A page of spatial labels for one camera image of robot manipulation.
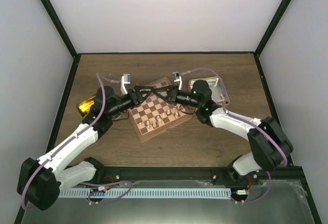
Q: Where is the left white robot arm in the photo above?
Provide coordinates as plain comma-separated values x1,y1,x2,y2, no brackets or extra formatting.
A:
17,86,154,210

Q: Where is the gold tin with dark pieces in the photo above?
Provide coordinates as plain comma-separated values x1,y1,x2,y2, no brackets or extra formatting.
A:
76,95,96,117

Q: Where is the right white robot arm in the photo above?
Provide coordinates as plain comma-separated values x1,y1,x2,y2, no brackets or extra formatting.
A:
152,80,293,185

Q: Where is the light blue slotted strip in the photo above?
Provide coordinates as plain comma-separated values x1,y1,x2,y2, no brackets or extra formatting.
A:
59,188,231,199

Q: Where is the wooden chessboard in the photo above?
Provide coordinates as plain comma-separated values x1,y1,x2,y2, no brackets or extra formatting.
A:
128,93,192,142

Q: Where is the cream tin with light pieces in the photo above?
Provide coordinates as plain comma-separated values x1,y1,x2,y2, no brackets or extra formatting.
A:
189,76,229,106

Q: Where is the black enclosure frame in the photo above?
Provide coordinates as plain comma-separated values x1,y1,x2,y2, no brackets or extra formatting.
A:
14,0,322,224

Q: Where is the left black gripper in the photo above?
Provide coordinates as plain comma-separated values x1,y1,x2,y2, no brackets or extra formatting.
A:
108,86,155,118

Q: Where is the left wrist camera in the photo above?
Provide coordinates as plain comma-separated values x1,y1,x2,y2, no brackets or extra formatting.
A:
120,73,131,94

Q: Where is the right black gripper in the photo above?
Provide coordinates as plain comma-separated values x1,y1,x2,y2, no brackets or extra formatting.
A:
154,86,200,109

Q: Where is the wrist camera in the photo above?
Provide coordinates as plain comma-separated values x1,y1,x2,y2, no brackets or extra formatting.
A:
120,73,131,94
172,72,183,90

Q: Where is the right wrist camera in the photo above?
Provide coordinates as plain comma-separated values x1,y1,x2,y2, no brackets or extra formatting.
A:
172,72,183,90

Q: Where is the light wooden chess piece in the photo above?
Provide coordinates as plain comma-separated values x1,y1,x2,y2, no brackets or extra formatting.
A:
156,116,162,125

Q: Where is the black mounting rail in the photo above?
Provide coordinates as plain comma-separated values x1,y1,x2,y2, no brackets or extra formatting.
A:
58,166,305,186

